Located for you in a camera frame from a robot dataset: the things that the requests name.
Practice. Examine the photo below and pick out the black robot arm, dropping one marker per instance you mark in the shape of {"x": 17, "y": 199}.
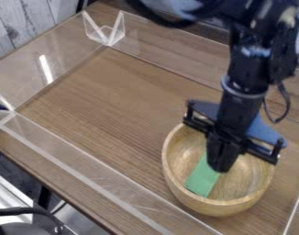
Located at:
{"x": 264, "y": 28}

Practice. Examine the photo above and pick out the brown wooden bowl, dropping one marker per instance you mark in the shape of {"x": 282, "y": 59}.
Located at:
{"x": 237, "y": 189}

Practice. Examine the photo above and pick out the clear acrylic enclosure wall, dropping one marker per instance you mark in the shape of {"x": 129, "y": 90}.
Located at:
{"x": 93, "y": 93}

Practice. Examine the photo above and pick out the black table leg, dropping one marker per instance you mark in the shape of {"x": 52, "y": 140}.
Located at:
{"x": 44, "y": 197}

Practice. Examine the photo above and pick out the green rectangular block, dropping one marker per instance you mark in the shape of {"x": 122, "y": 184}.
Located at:
{"x": 201, "y": 178}

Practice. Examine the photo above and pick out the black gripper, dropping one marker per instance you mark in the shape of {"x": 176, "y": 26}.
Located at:
{"x": 232, "y": 126}

